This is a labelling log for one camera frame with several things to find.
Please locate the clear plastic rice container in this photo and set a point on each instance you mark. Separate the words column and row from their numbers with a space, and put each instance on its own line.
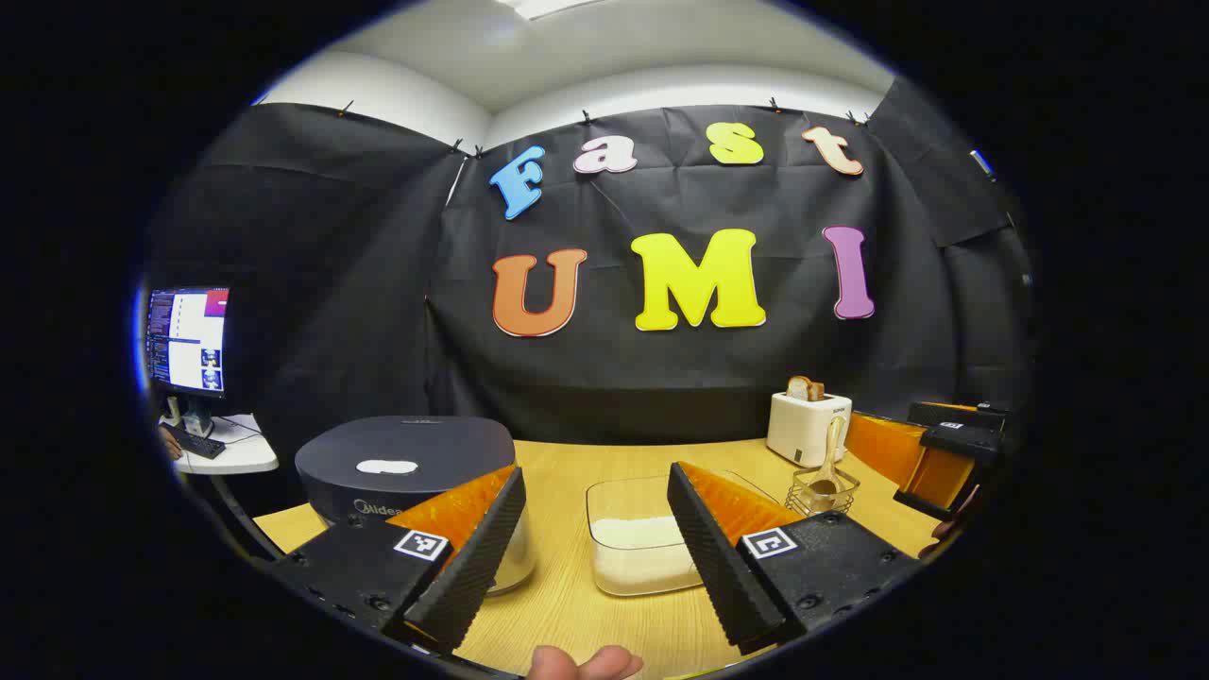
column 633, row 548

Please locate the black rice cooker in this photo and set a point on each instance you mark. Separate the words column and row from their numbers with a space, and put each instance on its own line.
column 406, row 444

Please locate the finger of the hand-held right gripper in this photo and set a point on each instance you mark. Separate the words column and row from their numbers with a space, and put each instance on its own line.
column 883, row 444
column 945, row 477

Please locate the black keyboard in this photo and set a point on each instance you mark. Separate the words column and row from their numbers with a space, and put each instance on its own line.
column 194, row 441

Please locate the black backdrop cloth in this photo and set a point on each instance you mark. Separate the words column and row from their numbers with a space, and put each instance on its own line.
column 378, row 283

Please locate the white side table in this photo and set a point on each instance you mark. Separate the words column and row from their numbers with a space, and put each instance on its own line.
column 250, row 453

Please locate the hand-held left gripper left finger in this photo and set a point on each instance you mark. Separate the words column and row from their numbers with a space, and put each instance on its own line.
column 482, row 557

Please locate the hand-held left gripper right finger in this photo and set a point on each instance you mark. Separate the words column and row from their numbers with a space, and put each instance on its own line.
column 718, row 567

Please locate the wooden spoon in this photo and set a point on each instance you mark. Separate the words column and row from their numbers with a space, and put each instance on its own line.
column 832, row 449

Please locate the white toaster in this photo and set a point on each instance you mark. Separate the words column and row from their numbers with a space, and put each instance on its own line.
column 803, row 430

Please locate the computer monitor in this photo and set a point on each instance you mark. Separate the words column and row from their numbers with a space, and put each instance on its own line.
column 189, row 340

